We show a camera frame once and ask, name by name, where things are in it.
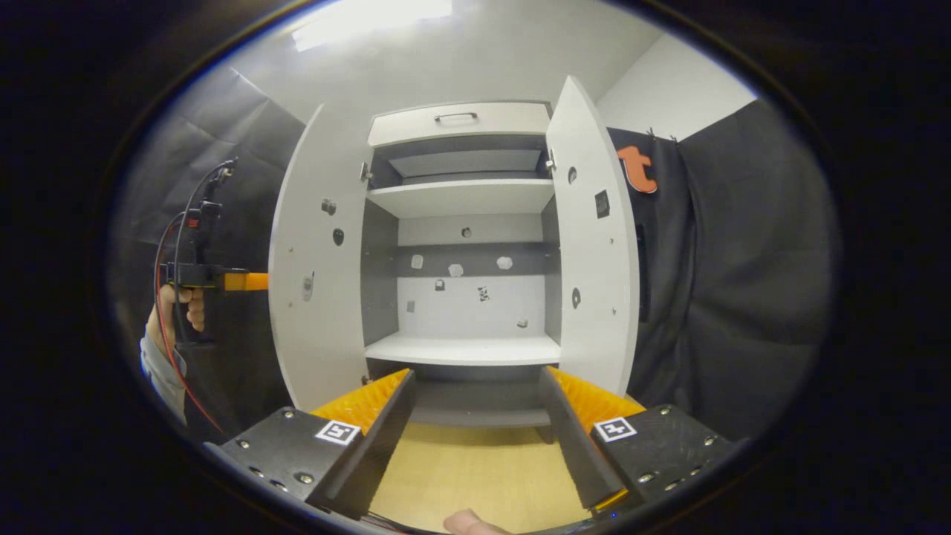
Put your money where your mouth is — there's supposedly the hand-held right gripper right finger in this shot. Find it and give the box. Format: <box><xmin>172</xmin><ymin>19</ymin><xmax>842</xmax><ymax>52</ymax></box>
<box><xmin>539</xmin><ymin>366</ymin><xmax>744</xmax><ymax>513</ymax></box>

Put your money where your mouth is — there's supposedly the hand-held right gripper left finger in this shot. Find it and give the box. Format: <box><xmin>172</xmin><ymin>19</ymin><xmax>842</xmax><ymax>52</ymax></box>
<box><xmin>204</xmin><ymin>368</ymin><xmax>417</xmax><ymax>521</ymax></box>

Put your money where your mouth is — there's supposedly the white shoe cabinet door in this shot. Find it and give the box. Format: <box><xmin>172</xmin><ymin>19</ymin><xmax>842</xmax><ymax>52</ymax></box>
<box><xmin>545</xmin><ymin>74</ymin><xmax>641</xmax><ymax>398</ymax></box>
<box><xmin>267</xmin><ymin>104</ymin><xmax>372</xmax><ymax>413</ymax></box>

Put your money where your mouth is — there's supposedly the white double-door shoe cabinet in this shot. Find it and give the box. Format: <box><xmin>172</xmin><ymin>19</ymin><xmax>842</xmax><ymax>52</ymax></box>
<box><xmin>267</xmin><ymin>74</ymin><xmax>641</xmax><ymax>428</ymax></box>

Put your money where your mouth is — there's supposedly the white cabinet shelf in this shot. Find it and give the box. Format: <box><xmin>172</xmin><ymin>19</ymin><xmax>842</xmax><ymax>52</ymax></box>
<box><xmin>364</xmin><ymin>332</ymin><xmax>562</xmax><ymax>366</ymax></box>
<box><xmin>366</xmin><ymin>178</ymin><xmax>556</xmax><ymax>218</ymax></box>

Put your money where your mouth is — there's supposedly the black backdrop cloth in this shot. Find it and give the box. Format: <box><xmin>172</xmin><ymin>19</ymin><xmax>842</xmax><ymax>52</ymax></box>
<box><xmin>111</xmin><ymin>67</ymin><xmax>840</xmax><ymax>447</ymax></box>

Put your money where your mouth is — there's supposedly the black cable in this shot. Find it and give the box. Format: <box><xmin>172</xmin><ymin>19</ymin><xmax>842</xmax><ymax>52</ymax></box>
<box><xmin>172</xmin><ymin>158</ymin><xmax>238</xmax><ymax>265</ymax></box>

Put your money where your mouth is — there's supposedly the red cable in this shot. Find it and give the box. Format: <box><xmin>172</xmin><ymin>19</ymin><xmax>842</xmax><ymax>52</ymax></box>
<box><xmin>152</xmin><ymin>214</ymin><xmax>225</xmax><ymax>437</ymax></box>

